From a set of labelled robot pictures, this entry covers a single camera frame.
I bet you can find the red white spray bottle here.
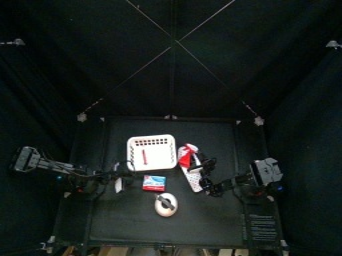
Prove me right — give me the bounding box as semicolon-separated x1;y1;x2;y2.
177;143;204;173

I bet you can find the blue red dryer sheets box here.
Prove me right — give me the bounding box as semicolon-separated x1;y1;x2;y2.
141;174;168;193

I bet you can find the white plastic laundry basket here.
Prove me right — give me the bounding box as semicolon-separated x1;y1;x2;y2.
125;133;179;173

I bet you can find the white text label sticker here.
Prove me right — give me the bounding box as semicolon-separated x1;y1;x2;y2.
247;213;280;243

